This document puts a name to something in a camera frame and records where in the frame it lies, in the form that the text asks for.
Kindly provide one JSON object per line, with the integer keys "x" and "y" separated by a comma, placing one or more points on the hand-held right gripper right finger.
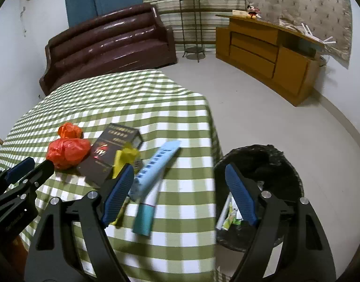
{"x": 241, "y": 194}

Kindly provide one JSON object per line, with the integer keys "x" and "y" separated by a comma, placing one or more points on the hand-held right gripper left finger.
{"x": 118, "y": 194}

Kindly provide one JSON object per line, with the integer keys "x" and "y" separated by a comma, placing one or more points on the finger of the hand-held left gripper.
{"x": 20, "y": 169}
{"x": 42, "y": 171}

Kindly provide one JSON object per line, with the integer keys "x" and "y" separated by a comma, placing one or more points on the green white bundle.
{"x": 234, "y": 218}

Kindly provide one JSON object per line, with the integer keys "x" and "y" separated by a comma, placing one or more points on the red plastic bag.
{"x": 68, "y": 152}

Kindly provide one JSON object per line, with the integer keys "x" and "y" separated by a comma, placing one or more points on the white tube with teal cap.
{"x": 144, "y": 217}

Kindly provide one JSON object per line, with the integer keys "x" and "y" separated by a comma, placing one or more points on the yellow wrapper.
{"x": 124, "y": 157}

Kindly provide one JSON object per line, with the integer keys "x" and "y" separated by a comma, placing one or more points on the black lined trash bin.
{"x": 271, "y": 164}

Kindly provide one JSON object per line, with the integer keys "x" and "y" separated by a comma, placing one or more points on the light blue toothpaste box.
{"x": 156, "y": 167}

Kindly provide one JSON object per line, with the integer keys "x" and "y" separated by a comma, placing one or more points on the black cardboard box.
{"x": 109, "y": 147}

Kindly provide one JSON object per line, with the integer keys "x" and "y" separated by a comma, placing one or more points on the orange plastic bag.
{"x": 70, "y": 130}

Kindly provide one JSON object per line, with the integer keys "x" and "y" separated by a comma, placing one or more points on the green white checkered tablecloth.
{"x": 109, "y": 102}

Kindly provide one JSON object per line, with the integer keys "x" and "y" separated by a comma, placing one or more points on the wooden cabinet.
{"x": 291, "y": 70}

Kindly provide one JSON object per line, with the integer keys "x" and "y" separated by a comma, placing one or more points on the dark brown leather sofa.
{"x": 109, "y": 44}

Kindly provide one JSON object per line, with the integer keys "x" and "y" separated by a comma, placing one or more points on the black metal plant stand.
{"x": 194, "y": 51}

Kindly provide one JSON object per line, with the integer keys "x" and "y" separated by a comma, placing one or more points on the white router with antennas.
{"x": 315, "y": 38}

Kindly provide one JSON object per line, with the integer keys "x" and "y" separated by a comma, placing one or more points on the clear plastic bag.
{"x": 287, "y": 23}

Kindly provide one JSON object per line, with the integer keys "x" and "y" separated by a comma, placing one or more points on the small plush toy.
{"x": 252, "y": 13}

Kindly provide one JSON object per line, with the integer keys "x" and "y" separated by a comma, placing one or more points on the white flat box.
{"x": 240, "y": 12}

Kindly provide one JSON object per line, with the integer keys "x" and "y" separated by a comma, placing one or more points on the beige diamond patterned curtain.
{"x": 300, "y": 0}

